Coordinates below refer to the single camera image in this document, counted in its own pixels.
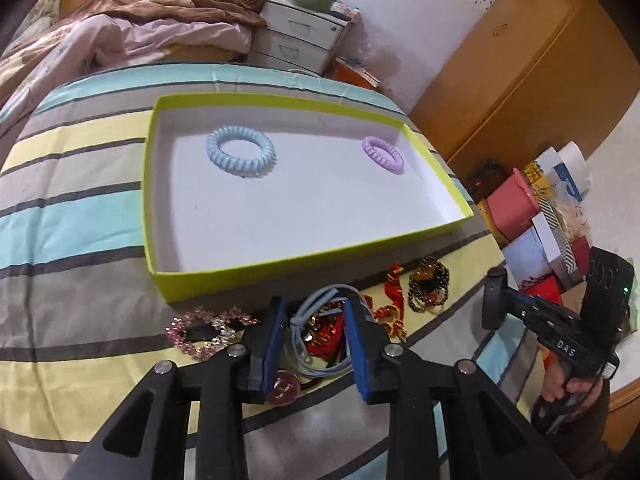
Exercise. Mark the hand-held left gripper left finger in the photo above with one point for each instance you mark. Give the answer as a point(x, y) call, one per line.
point(272, 345)

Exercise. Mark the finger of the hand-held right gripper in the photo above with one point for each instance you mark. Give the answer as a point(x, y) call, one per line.
point(496, 300)

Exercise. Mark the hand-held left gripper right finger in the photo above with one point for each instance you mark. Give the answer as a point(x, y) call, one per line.
point(357, 350)

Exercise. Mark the green cardboard tray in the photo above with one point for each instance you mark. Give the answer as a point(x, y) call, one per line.
point(300, 215)

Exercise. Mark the person's right forearm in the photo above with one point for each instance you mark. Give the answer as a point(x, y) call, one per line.
point(587, 425)

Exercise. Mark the person's right hand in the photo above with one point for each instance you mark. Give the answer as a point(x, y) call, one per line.
point(555, 385)

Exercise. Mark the red box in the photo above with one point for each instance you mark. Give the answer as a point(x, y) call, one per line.
point(545, 290)

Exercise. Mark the white and blue box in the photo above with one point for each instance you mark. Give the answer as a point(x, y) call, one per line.
point(527, 260)

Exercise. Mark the pink box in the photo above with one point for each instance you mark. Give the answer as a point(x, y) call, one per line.
point(510, 205)

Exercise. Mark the striped blanket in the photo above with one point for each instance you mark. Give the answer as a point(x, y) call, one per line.
point(75, 220)

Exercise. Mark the wooden wardrobe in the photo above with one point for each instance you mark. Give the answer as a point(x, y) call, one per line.
point(530, 60)

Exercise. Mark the cardboard box of books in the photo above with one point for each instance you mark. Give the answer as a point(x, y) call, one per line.
point(355, 72)

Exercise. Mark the white drawer cabinet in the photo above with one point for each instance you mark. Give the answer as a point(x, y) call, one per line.
point(300, 30)

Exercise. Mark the pink quilt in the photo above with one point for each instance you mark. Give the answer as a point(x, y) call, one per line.
point(125, 40)

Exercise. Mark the brown blanket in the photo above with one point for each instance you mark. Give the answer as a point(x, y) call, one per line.
point(165, 5)

